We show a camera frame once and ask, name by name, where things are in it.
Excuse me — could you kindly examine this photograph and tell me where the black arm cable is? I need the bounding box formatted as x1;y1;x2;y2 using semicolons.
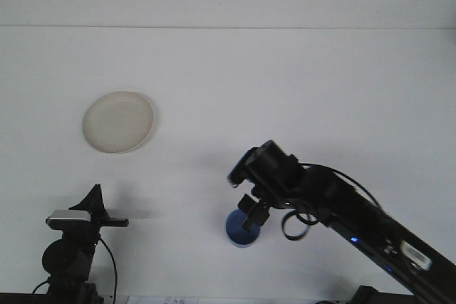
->
282;162;384;243
98;238;118;300

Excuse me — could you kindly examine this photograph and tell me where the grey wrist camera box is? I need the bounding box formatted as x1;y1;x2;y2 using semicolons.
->
46;210;92;230

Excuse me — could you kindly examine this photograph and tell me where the pale blue cup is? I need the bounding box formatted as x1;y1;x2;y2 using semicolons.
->
224;209;263;248

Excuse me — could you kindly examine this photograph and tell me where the pale round plate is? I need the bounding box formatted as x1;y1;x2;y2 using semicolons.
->
82;90;156;155

